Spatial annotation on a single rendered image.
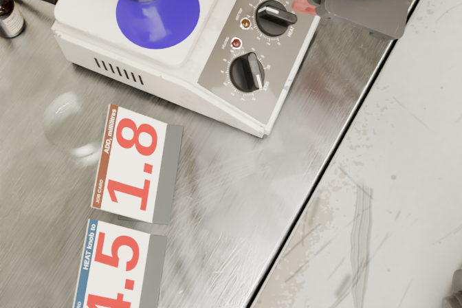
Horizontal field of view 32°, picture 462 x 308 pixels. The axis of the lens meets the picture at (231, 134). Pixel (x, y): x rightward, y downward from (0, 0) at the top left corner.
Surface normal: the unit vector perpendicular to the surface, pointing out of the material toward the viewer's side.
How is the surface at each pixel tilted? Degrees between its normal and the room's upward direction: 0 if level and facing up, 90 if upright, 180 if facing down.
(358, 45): 0
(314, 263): 0
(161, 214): 0
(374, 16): 31
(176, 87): 90
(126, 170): 40
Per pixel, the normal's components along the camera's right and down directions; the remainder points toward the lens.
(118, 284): 0.62, -0.18
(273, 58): 0.43, -0.10
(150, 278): -0.04, -0.33
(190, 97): -0.40, 0.87
